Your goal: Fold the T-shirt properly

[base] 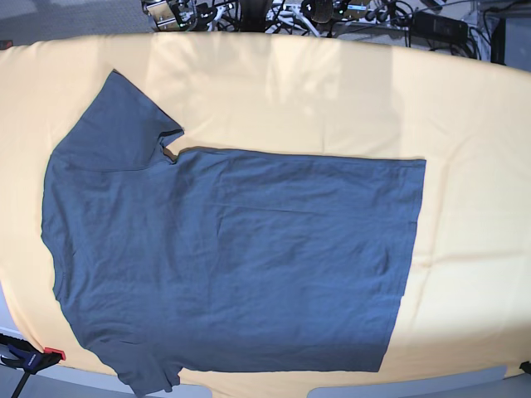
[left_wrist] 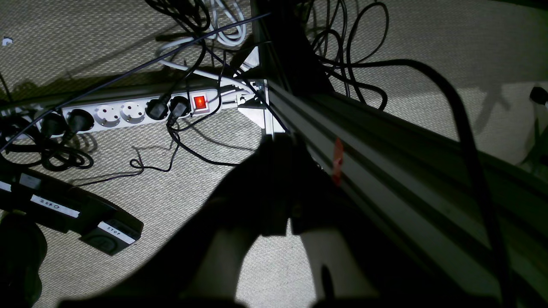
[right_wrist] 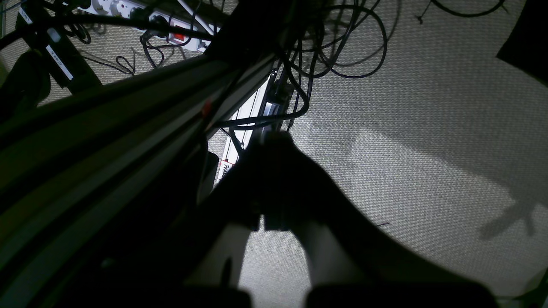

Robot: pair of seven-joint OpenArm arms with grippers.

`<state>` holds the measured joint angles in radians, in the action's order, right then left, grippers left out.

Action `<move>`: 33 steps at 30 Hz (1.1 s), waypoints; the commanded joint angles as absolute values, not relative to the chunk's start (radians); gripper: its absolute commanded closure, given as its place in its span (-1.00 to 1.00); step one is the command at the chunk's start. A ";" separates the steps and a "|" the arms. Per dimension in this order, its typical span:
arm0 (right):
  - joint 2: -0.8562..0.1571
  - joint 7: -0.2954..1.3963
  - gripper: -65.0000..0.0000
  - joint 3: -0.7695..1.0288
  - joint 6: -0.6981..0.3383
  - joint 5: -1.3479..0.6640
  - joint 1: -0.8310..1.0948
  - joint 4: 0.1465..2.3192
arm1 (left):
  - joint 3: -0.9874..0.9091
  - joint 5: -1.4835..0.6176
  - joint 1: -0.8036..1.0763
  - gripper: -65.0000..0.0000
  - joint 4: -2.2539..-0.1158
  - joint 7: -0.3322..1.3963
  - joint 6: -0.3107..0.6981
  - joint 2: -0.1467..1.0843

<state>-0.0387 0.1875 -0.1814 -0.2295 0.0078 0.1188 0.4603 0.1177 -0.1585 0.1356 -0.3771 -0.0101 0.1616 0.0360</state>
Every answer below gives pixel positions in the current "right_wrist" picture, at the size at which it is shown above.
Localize white power strip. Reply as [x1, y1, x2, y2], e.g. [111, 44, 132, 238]
[76, 0, 227, 52]

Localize aluminium table frame rail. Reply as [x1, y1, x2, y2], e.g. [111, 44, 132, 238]
[1, 54, 275, 308]

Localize tangled black cables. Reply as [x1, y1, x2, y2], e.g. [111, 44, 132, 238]
[214, 0, 401, 131]

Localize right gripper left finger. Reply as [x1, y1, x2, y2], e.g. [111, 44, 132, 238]
[163, 142, 274, 288]

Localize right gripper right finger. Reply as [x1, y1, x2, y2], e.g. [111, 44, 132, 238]
[263, 132, 494, 300]

